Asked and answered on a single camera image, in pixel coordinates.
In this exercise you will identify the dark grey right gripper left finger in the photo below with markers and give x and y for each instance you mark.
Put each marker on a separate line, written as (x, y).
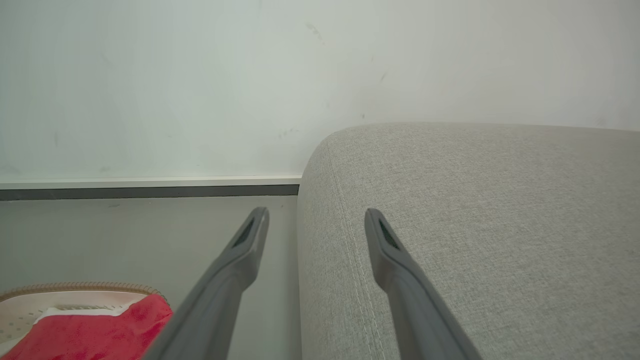
(220, 295)

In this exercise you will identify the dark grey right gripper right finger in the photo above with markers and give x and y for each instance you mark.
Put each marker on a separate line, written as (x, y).
(415, 305)

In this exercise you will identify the red and white clothing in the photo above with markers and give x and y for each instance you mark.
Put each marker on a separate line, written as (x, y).
(95, 332)

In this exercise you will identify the white perforated laundry basket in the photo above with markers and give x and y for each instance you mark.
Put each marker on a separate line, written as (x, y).
(60, 300)

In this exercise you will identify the light grey fabric sofa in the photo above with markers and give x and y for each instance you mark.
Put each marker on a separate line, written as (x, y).
(475, 240)

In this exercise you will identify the white and grey baseboard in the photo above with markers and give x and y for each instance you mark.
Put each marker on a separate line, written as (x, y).
(150, 187)

